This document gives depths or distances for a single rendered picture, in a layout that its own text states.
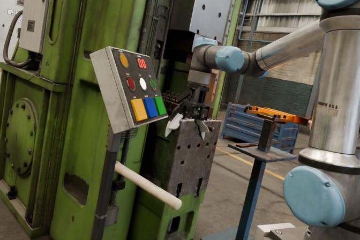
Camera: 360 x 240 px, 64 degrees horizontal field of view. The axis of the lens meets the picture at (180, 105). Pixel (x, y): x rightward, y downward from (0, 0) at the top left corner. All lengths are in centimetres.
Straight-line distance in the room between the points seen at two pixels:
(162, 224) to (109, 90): 95
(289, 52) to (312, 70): 866
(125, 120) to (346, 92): 63
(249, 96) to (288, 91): 144
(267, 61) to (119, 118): 50
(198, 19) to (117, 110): 76
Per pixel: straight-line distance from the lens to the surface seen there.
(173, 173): 156
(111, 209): 159
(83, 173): 178
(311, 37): 84
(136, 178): 140
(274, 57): 90
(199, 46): 95
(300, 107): 954
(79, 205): 175
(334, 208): 61
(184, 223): 196
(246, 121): 542
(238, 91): 1079
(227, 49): 86
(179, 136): 149
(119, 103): 95
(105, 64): 98
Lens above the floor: 118
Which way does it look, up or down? 7 degrees down
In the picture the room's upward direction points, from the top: 11 degrees clockwise
